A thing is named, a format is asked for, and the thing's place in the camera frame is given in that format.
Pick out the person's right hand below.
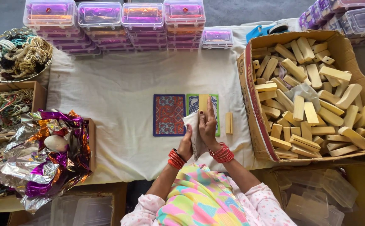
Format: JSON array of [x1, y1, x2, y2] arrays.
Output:
[[198, 96, 221, 152]]

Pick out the person's left hand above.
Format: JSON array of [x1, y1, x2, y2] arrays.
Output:
[[177, 124, 199, 162]]

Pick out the white cloth pouch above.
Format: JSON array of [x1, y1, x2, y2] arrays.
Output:
[[182, 110, 209, 161]]

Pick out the red bangles on left wrist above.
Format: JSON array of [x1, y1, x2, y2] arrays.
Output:
[[167, 148, 187, 170]]

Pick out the red bangles on wrist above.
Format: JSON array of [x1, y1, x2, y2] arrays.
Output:
[[167, 148, 187, 170], [208, 142, 235, 164]]

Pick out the red bangles on right wrist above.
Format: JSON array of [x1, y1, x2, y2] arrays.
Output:
[[208, 142, 235, 164]]

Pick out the green bordered patterned mat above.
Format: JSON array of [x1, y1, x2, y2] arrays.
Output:
[[186, 94, 221, 137]]

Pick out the red blue patterned mat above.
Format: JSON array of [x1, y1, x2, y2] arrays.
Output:
[[153, 94, 187, 137]]

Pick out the large printed cardboard box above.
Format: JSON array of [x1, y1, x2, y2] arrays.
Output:
[[236, 30, 365, 164]]

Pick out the person's colourful scarf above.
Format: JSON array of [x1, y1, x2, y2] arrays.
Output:
[[156, 163, 253, 226]]

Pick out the white table cloth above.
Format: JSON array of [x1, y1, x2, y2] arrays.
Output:
[[46, 18, 303, 186]]

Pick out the person's pink white shirt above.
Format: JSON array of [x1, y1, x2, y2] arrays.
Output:
[[120, 181, 298, 226]]

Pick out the grey cloth scrap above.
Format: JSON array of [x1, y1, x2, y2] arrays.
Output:
[[284, 83, 322, 112]]

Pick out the pile of pale wooden blocks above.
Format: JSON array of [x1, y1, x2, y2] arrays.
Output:
[[252, 37, 365, 159]]

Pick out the blue tape dispenser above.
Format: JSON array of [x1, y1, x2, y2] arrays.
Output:
[[245, 21, 290, 43]]

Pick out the cardboard box of clear containers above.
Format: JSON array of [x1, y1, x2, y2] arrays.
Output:
[[8, 182, 128, 226]]

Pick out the stacks of purple foil boxes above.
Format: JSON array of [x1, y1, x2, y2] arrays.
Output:
[[23, 0, 234, 58]]

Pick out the white egg shaped object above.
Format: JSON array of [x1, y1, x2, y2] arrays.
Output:
[[44, 135, 69, 154]]

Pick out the brown carton of plastic boxes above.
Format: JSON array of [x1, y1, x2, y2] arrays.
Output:
[[260, 161, 365, 226]]

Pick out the heap of shiny foil sheets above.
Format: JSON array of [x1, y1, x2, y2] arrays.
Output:
[[0, 109, 93, 213]]

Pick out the heap of clear lidded boxes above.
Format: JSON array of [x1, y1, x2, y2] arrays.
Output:
[[298, 0, 365, 50]]

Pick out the silver tray of bead jewellery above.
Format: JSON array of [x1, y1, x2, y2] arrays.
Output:
[[0, 26, 54, 83]]

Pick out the wooden crate of necklaces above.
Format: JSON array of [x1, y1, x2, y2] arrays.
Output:
[[0, 81, 48, 139]]

